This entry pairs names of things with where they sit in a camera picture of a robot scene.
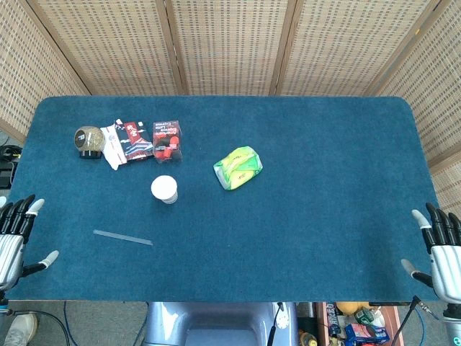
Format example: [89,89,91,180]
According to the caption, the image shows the blue red snack packet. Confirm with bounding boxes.
[344,323,390,345]

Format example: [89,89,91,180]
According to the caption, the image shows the white snack packet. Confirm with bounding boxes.
[99,124,129,171]

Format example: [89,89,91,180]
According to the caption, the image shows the green white can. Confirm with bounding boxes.
[354,308,377,327]

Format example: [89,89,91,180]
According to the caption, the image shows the translucent plastic stick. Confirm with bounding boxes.
[92,229,154,247]

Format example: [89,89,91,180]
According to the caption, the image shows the grey blue robot torso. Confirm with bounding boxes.
[143,301,300,346]

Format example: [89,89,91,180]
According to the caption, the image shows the navy red snack packet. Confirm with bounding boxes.
[113,119,155,163]

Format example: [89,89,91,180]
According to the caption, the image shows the black cable on torso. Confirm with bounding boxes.
[266,301,285,346]

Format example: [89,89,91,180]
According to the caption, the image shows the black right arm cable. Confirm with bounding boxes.
[391,295,424,346]

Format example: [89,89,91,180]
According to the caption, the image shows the red brown storage crate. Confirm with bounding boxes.
[313,301,404,346]

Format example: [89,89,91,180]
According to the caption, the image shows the black electronic equipment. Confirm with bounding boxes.
[0,143,21,190]

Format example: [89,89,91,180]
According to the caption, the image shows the green yellow snack bag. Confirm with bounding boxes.
[212,146,264,191]

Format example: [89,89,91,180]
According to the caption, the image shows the woven folding screen panel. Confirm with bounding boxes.
[275,0,442,97]
[165,0,298,97]
[0,0,91,145]
[27,0,188,97]
[372,0,461,217]

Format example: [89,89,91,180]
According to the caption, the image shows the orange round fruit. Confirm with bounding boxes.
[336,301,370,316]

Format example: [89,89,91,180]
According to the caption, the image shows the black packet white lettering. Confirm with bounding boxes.
[326,302,342,338]

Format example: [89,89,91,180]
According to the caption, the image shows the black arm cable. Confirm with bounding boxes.
[391,295,424,346]
[6,309,71,346]

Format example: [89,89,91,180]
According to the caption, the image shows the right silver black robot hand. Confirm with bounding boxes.
[400,202,461,302]

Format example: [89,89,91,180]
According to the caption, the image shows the white paper cup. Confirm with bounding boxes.
[150,174,179,206]

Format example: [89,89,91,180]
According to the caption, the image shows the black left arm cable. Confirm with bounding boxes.
[6,309,71,346]

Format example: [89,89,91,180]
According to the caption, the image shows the blue cable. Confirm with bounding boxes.
[413,305,443,322]
[63,301,75,346]

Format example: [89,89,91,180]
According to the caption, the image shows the brown round jar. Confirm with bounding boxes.
[73,125,106,152]

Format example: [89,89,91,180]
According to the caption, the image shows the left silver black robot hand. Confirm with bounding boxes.
[0,194,60,291]

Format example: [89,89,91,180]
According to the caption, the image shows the white shoe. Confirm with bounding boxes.
[3,312,39,346]

